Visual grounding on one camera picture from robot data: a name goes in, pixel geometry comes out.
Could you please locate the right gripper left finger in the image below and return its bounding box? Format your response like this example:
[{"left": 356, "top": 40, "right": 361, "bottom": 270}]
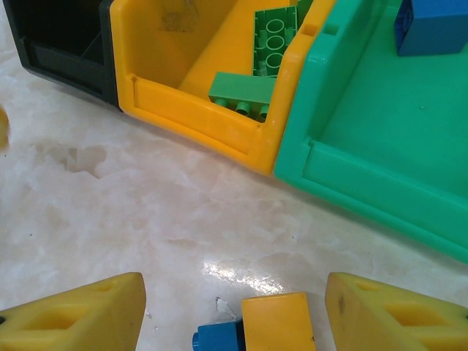
[{"left": 0, "top": 271, "right": 148, "bottom": 351}]

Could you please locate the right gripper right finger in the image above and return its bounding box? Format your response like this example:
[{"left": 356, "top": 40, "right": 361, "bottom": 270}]
[{"left": 325, "top": 271, "right": 468, "bottom": 351}]

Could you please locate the long green lego brick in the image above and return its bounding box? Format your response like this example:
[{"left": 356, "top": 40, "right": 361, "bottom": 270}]
[
  {"left": 208, "top": 71, "right": 276, "bottom": 121},
  {"left": 251, "top": 4, "right": 299, "bottom": 79}
]

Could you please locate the small blue lego brick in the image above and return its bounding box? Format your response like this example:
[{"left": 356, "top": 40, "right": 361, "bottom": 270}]
[
  {"left": 192, "top": 318, "right": 246, "bottom": 351},
  {"left": 393, "top": 0, "right": 468, "bottom": 57}
]

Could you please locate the small yellow lego brick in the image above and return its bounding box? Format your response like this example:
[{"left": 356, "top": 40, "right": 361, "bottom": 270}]
[{"left": 241, "top": 292, "right": 317, "bottom": 351}]

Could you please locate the green plastic bin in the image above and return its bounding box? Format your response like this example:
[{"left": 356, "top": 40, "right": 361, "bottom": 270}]
[{"left": 273, "top": 0, "right": 468, "bottom": 265}]

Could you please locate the curved yellow lego brick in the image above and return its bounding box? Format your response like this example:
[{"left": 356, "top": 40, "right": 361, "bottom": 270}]
[{"left": 0, "top": 107, "right": 11, "bottom": 149}]

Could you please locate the yellow plastic bin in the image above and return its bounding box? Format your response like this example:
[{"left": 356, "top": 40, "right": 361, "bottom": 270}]
[{"left": 108, "top": 0, "right": 338, "bottom": 177}]

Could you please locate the black plastic bin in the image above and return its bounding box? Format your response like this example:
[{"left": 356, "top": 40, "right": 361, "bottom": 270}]
[{"left": 0, "top": 0, "right": 120, "bottom": 107}]

